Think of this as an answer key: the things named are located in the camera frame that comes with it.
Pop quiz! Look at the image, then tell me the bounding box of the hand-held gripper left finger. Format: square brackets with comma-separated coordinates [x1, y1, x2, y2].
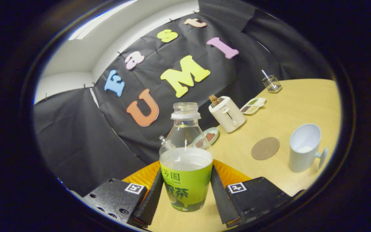
[82, 160, 164, 227]

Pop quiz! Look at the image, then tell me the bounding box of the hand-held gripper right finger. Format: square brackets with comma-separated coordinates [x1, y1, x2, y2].
[210, 159, 293, 228]

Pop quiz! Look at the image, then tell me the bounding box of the green label juice bottle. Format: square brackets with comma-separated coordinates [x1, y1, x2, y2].
[159, 102, 214, 212]

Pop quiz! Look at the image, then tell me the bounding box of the round brown coaster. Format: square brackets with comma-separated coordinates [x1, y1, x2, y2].
[251, 137, 280, 160]

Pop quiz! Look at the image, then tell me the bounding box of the pale grey cup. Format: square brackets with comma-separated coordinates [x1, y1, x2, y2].
[289, 124, 329, 173]

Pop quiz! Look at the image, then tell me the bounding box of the pale green plate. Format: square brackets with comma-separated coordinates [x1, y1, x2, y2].
[190, 127, 219, 149]

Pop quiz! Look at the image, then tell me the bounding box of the white toaster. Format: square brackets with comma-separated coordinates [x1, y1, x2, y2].
[208, 96, 246, 133]

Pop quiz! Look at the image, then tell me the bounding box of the black backdrop cloth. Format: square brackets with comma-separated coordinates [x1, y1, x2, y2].
[33, 0, 334, 197]

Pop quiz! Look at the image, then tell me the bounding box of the wooden table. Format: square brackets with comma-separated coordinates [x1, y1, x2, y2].
[147, 79, 342, 232]

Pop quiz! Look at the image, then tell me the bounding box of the white divided snack tray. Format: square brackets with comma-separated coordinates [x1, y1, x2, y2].
[240, 97, 266, 115]

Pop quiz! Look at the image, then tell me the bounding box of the large ceiling light panel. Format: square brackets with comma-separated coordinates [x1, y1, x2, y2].
[69, 0, 139, 40]

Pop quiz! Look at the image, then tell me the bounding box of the wire mesh holder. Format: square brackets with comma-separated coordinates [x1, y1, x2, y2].
[262, 75, 282, 93]

